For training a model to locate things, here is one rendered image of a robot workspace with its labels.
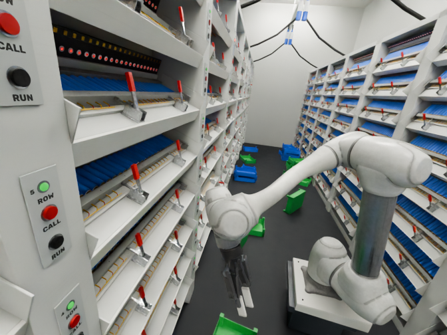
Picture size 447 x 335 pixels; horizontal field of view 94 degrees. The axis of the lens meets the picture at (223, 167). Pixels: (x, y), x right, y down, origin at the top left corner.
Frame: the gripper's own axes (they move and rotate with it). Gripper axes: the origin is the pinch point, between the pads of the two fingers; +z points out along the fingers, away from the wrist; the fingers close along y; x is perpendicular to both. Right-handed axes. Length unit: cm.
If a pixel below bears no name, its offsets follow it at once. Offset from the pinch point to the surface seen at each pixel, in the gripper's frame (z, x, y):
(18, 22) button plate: -62, -26, -52
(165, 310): 1.4, 31.0, -11.1
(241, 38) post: -166, 26, 121
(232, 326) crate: 33, 32, 24
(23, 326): -33, -12, -54
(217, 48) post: -128, 18, 59
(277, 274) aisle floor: 31, 26, 75
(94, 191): -48, -2, -40
